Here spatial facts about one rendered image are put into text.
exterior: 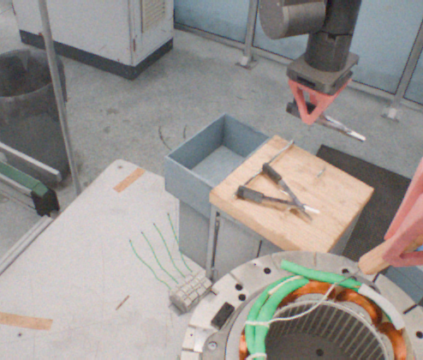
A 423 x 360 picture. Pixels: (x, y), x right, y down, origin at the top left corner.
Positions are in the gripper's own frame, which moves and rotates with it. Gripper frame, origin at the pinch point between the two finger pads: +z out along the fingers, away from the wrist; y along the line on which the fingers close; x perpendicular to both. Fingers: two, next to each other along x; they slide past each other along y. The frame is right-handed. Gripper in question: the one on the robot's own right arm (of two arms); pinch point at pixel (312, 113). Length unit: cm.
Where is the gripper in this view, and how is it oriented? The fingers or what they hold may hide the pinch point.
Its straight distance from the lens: 68.9
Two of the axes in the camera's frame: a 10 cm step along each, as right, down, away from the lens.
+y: -6.1, 5.5, -5.7
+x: 7.9, 4.6, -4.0
